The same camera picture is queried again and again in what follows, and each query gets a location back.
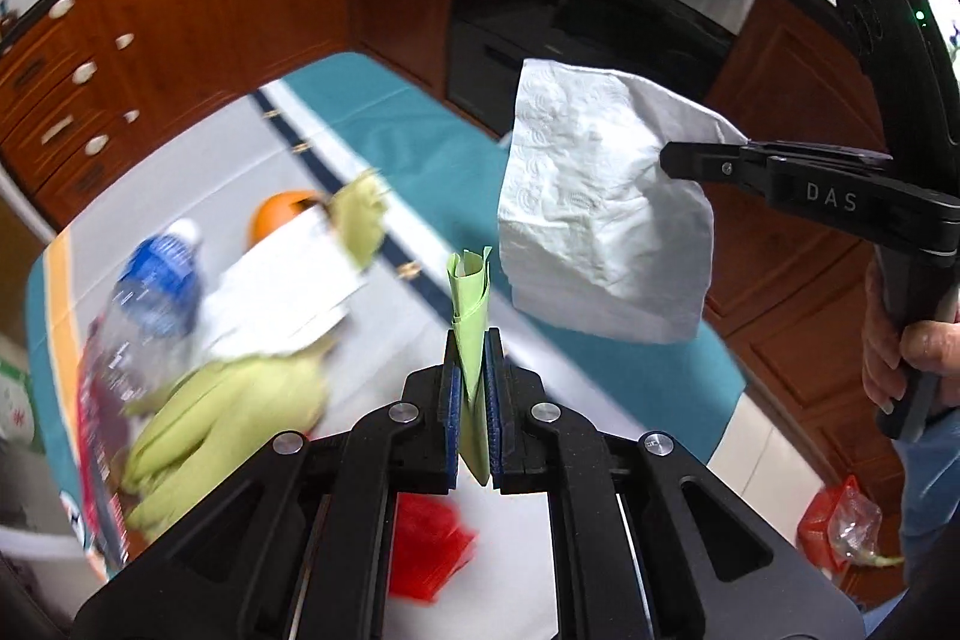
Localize white paper napkin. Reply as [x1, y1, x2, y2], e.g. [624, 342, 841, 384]
[498, 58, 747, 344]

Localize clear plastic water bottle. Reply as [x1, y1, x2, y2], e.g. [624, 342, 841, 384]
[94, 218, 203, 404]

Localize light green paper sheet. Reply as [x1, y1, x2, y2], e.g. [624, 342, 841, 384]
[448, 245, 491, 486]

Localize orange fruit peel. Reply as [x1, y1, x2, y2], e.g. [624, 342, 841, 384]
[247, 190, 327, 248]

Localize red foil snack bag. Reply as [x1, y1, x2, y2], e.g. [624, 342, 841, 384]
[76, 315, 130, 578]

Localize brown wooden kitchen cabinets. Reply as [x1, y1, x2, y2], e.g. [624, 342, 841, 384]
[2, 0, 451, 227]

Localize person's right hand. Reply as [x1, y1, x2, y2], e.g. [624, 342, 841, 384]
[861, 260, 960, 414]

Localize small red wrapper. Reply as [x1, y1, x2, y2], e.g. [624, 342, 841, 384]
[387, 494, 477, 604]

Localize green corn husk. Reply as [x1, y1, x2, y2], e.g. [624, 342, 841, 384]
[122, 169, 389, 541]

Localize red plastic bag on floor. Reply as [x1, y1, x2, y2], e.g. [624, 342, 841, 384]
[796, 476, 905, 578]

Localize green white paper bag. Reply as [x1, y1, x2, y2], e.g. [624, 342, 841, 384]
[0, 359, 46, 455]

